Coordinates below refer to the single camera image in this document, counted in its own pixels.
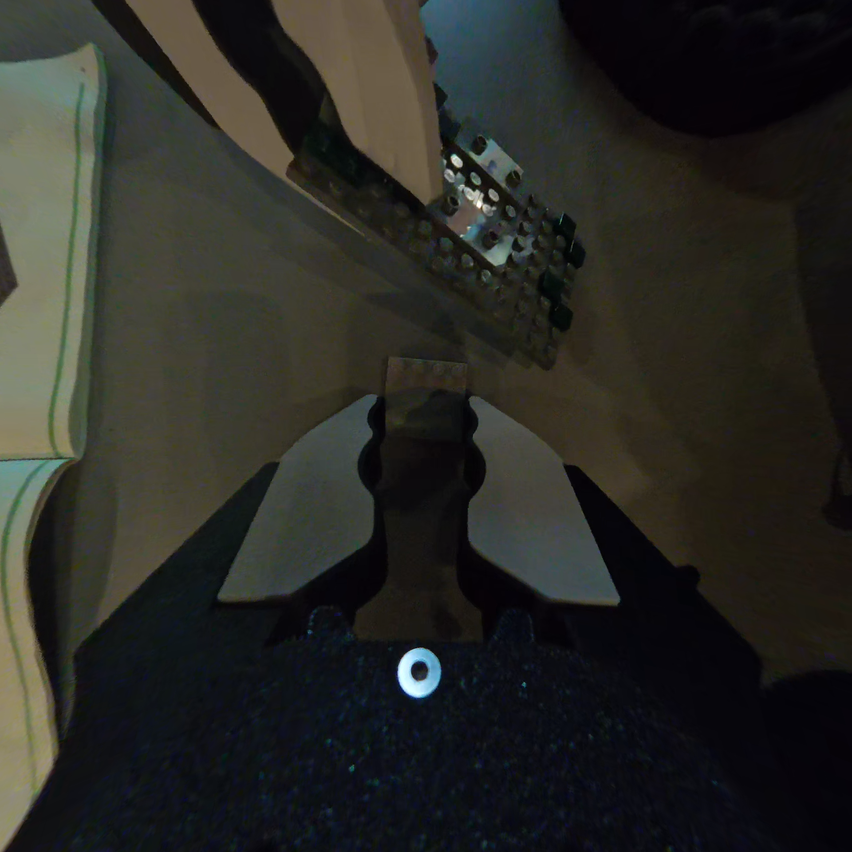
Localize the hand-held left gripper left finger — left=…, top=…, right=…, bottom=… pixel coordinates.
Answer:
left=217, top=394, right=387, bottom=605

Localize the light grey square plate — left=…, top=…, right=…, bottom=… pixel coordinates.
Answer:
left=385, top=356, right=468, bottom=440

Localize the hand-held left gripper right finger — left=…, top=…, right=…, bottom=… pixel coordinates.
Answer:
left=458, top=397, right=622, bottom=607

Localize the white instruction booklet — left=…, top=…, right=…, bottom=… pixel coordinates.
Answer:
left=0, top=43, right=109, bottom=829

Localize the dark green two-stud brick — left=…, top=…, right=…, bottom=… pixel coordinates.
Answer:
left=303, top=126, right=348, bottom=172

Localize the black honeycomb cushion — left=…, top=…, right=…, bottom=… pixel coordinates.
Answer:
left=556, top=0, right=852, bottom=137

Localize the grey studded building baseplate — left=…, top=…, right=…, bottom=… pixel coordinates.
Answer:
left=286, top=83, right=587, bottom=370

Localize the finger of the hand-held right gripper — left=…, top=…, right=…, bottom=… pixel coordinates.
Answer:
left=268, top=0, right=447, bottom=206
left=124, top=0, right=305, bottom=170

